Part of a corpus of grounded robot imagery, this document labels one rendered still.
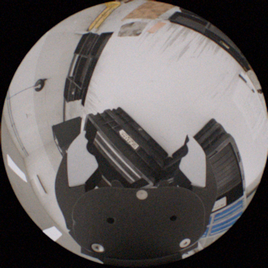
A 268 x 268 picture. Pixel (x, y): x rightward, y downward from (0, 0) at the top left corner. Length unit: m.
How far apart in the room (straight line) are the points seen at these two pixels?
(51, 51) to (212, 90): 3.13
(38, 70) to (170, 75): 3.02
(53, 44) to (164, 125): 3.08
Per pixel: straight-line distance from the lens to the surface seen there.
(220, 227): 2.29
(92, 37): 1.53
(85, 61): 1.40
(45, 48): 3.06
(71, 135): 1.91
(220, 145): 0.26
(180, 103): 0.45
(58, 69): 3.17
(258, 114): 0.67
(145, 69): 0.51
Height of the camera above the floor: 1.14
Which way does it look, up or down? 52 degrees down
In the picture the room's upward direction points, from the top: 124 degrees counter-clockwise
